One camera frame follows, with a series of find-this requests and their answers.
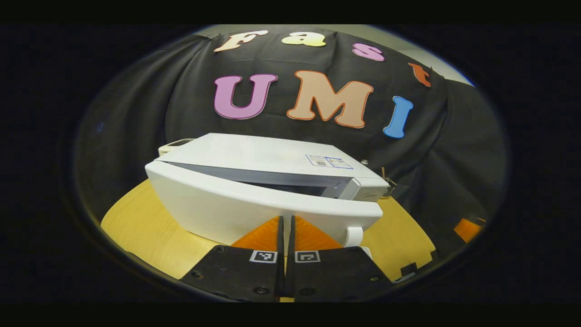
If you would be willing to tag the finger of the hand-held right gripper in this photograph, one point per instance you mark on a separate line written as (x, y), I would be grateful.
(467, 229)

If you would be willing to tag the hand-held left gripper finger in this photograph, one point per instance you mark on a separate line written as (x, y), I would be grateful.
(280, 254)
(290, 254)

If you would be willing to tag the white microwave oven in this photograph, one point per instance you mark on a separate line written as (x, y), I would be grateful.
(227, 209)

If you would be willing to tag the black backdrop cloth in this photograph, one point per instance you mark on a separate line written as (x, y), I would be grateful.
(454, 136)

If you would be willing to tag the white device with dark screen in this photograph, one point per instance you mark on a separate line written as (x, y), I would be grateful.
(174, 146)

